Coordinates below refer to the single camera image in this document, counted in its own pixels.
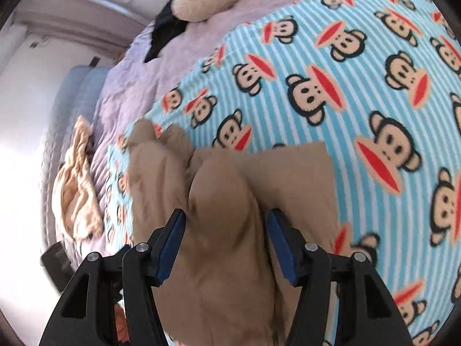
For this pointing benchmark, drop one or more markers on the beige patterned blanket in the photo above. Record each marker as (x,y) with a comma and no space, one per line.
(74,200)

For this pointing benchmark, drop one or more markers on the black box on floor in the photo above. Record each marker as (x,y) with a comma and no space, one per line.
(58,266)

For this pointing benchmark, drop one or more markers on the tan puffer jacket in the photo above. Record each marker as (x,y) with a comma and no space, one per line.
(226,287)

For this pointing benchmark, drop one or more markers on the grey quilted headboard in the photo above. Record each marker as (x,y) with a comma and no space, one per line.
(78,95)

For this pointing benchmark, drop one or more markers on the lavender bed sheet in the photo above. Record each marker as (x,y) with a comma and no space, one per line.
(132,86)

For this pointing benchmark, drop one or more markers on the grey curtain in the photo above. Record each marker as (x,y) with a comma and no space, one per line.
(106,26)

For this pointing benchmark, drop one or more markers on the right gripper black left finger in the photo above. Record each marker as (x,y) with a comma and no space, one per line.
(85,313)

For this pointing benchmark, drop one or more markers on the monkey print striped blanket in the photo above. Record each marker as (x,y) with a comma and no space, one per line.
(378,83)

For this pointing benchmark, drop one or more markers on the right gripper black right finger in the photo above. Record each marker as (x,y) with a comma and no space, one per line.
(367,313)

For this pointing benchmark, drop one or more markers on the black garment on bed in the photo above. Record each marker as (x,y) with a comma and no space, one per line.
(166,27)

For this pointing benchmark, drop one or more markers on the person's right hand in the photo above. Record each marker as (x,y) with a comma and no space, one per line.
(121,325)

